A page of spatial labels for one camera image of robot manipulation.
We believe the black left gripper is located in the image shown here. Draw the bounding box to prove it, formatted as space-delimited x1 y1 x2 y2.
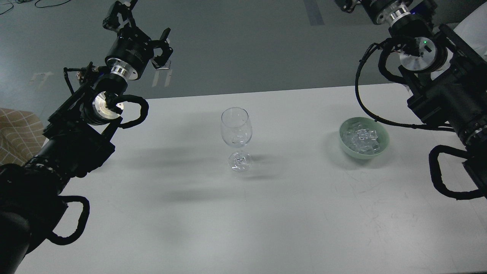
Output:
102 0 173 80

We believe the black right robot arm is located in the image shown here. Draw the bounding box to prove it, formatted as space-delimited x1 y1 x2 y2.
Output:
336 0 487 201

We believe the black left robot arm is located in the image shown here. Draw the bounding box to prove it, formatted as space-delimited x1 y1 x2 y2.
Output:
1 0 173 274

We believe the clear wine glass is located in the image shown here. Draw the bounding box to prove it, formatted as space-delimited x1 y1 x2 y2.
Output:
220 107 253 172

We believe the clear ice cubes pile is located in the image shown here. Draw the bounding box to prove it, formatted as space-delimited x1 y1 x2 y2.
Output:
341 129 382 155

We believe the plaid beige sofa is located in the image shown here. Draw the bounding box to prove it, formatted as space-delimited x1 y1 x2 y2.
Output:
0 108 46 165

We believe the green ceramic bowl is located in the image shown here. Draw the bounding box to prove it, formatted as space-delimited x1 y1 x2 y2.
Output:
339 117 390 160

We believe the black floor cable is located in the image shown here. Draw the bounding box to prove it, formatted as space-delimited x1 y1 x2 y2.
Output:
0 0 73 16

